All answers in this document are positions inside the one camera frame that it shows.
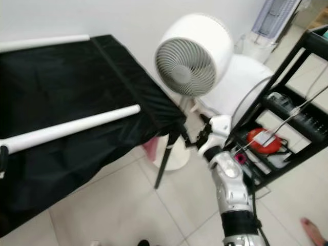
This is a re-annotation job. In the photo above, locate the white rounded plastic appliance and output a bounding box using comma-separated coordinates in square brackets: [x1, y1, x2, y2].
[195, 54, 273, 118]

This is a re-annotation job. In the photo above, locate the white round floor fan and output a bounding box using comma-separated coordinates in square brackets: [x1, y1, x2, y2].
[155, 13, 235, 111]

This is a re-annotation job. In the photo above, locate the black tablecloth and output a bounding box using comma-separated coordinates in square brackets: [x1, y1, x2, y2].
[0, 35, 188, 236]

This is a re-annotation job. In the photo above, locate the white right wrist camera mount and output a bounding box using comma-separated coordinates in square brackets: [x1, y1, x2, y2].
[197, 115, 232, 159]

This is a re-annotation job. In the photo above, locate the black metal table frame bar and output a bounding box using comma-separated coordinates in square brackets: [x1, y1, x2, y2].
[154, 131, 182, 189]

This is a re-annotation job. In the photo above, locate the bare person foot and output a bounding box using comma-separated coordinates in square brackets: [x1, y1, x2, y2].
[301, 218, 328, 245]

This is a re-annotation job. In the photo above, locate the red round device white label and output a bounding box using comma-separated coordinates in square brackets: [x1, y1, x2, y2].
[246, 128, 283, 154]

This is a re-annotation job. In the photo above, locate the white purple tower fan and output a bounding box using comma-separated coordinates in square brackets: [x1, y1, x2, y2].
[251, 0, 304, 44]

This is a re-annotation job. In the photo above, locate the red round stool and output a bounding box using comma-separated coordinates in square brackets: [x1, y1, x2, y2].
[141, 136, 191, 172]

